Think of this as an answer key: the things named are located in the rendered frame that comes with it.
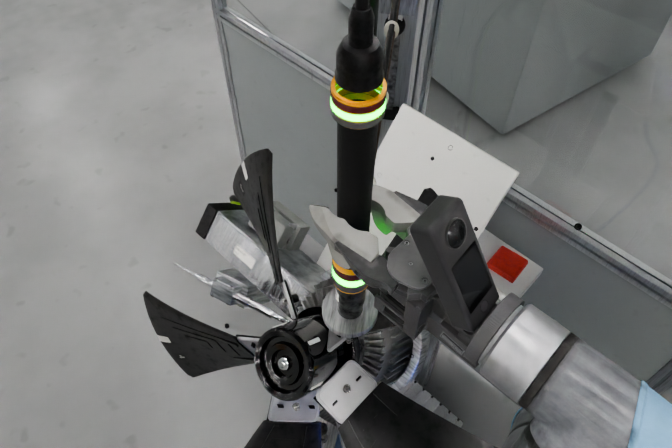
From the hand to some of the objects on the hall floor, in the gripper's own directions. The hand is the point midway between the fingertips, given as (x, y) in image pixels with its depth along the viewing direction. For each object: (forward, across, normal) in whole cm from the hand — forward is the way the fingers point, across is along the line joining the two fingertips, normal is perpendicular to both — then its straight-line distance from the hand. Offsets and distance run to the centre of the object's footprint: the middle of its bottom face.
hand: (336, 196), depth 57 cm
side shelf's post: (+9, +55, -166) cm, 175 cm away
